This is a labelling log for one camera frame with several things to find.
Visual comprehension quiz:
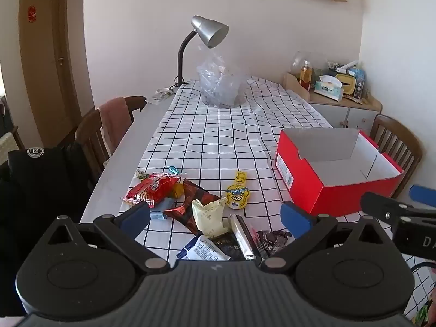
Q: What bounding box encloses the cream yellow snack packet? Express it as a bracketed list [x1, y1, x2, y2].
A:
[191, 196, 229, 238]

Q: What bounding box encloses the black jacket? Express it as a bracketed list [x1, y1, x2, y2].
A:
[0, 141, 99, 317]

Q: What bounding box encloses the black snack packet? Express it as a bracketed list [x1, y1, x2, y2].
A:
[213, 232, 246, 261]

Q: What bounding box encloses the dark brown snack packet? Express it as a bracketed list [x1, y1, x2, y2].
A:
[255, 230, 293, 258]

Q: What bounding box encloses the round glass jar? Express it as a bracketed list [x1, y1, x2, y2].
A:
[291, 51, 328, 75]

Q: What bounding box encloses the silver foil snack packet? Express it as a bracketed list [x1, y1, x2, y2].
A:
[230, 214, 258, 260]

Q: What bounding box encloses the white wooden cabinet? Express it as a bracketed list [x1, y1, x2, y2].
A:
[284, 87, 384, 130]

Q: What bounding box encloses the wooden desktop organizer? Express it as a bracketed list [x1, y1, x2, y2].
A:
[284, 71, 311, 101]

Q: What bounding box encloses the green white tissue box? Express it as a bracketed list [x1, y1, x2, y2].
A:
[314, 76, 343, 102]

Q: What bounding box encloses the orange liquid bottle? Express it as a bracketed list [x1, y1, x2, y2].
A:
[300, 60, 313, 91]

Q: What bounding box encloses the yellow tissue holder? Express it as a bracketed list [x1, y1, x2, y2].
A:
[335, 72, 356, 96]

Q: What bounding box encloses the blue white snack packet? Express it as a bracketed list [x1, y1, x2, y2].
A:
[176, 234, 229, 261]

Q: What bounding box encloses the red snack packet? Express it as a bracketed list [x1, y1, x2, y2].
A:
[122, 174, 180, 209]

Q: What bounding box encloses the dark red striped packet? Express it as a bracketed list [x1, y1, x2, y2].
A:
[163, 179, 220, 234]

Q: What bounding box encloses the clear small packet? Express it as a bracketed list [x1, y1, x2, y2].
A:
[146, 89, 176, 103]

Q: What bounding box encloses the light blue snack packet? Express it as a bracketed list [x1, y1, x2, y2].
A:
[150, 198, 174, 221]

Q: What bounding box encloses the clear plastic bag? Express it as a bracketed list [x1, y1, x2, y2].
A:
[197, 46, 253, 108]

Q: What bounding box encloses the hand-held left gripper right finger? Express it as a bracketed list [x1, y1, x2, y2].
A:
[261, 201, 397, 275]

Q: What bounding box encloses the red cardboard box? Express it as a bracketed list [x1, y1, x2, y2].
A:
[275, 128, 405, 218]

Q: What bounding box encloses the brown wooden door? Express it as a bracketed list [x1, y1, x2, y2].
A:
[19, 0, 91, 149]

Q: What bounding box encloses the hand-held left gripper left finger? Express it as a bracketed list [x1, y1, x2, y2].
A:
[44, 202, 171, 275]

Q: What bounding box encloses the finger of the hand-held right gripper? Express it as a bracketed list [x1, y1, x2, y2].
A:
[360, 192, 436, 227]
[410, 184, 436, 208]

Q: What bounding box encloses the silver desk lamp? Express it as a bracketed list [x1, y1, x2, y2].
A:
[169, 15, 229, 91]

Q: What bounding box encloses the brown wooden chair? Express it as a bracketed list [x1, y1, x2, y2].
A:
[124, 96, 148, 123]
[75, 107, 113, 184]
[370, 115, 423, 198]

